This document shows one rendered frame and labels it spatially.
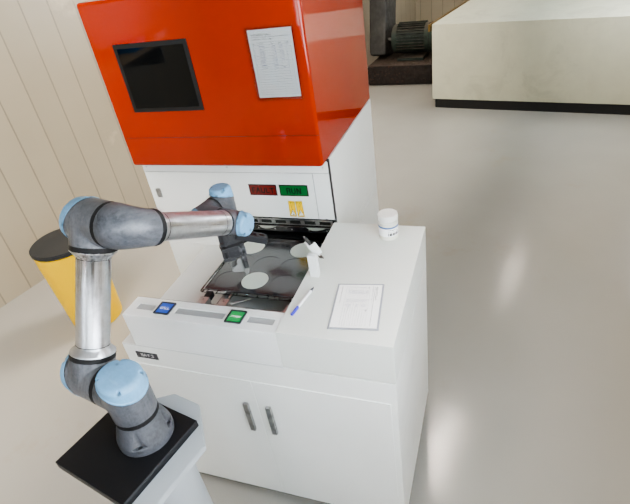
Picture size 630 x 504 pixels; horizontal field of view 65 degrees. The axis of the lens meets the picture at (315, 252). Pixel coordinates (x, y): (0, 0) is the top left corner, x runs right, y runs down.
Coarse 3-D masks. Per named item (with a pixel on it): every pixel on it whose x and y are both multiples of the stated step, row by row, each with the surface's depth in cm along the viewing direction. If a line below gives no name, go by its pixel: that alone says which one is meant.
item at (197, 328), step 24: (144, 312) 162; (192, 312) 159; (216, 312) 158; (264, 312) 154; (144, 336) 166; (168, 336) 162; (192, 336) 158; (216, 336) 154; (240, 336) 151; (264, 336) 147; (264, 360) 154
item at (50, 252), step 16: (48, 240) 297; (64, 240) 294; (32, 256) 284; (48, 256) 280; (64, 256) 281; (48, 272) 286; (64, 272) 286; (64, 288) 293; (112, 288) 316; (64, 304) 302; (112, 304) 315; (112, 320) 318
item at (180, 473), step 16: (160, 400) 148; (176, 400) 147; (192, 416) 142; (192, 448) 133; (176, 464) 129; (192, 464) 130; (160, 480) 126; (176, 480) 126; (192, 480) 145; (144, 496) 123; (160, 496) 122; (176, 496) 141; (192, 496) 146; (208, 496) 156
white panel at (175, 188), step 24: (144, 168) 207; (168, 168) 203; (192, 168) 200; (216, 168) 196; (240, 168) 192; (264, 168) 189; (288, 168) 185; (312, 168) 182; (168, 192) 211; (192, 192) 207; (240, 192) 199; (312, 192) 188; (264, 216) 202; (288, 216) 198; (312, 216) 194; (336, 216) 194; (192, 240) 222; (216, 240) 218
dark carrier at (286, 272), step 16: (272, 240) 200; (288, 240) 199; (256, 256) 192; (272, 256) 191; (288, 256) 189; (224, 272) 186; (240, 272) 185; (272, 272) 182; (288, 272) 180; (304, 272) 179; (208, 288) 179; (224, 288) 178; (240, 288) 176; (256, 288) 175; (272, 288) 174; (288, 288) 172
